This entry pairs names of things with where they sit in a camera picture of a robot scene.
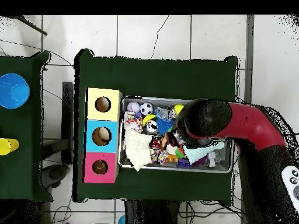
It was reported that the crumpled white colourful-dotted wrapper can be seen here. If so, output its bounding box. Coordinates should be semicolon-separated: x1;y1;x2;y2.
123;111;144;133

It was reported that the cream muslin cloth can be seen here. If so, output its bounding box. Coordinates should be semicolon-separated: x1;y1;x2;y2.
123;128;155;172

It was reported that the crumpled clear plastic bottle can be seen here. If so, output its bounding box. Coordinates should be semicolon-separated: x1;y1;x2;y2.
154;106;176;121

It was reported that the light blue muslin cloth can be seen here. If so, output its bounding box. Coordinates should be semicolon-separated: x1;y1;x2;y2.
183;140;226;166

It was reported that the dark thin rod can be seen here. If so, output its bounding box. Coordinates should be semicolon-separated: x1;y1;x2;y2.
10;15;48;36

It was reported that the wooden box with three holes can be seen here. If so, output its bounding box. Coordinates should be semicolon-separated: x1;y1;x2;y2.
82;87;123;184

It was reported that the silver toy robot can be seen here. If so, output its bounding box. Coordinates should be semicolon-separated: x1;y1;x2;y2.
206;151;217;168

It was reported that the blue spiky rubber ball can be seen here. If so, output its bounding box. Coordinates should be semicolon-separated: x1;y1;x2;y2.
155;117;176;137

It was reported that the small soccer ball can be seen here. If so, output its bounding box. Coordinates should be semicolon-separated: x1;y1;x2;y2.
139;102;154;116

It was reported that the dark grey rounded base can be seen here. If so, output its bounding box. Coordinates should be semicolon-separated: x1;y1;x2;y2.
40;163;69;190

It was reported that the crushed silver drink can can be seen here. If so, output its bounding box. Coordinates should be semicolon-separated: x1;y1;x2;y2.
146;120;159;134

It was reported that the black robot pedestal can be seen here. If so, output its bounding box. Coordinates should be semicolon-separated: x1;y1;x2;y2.
123;199;183;224

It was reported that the shallow wire mesh bin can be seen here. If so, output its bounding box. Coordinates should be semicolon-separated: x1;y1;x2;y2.
117;95;234;174

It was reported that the yellow curved toy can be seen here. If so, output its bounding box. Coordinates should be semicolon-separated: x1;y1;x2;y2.
142;114;157;127

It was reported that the small white baseball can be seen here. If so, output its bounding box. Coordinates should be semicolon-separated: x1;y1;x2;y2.
126;101;141;114

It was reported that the yellow cylinder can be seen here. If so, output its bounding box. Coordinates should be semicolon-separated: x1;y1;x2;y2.
0;138;20;156

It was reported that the blue round object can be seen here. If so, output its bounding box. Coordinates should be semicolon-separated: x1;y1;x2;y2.
0;73;31;110

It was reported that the yellow foam ball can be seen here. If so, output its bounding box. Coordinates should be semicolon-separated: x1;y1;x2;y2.
174;104;185;117

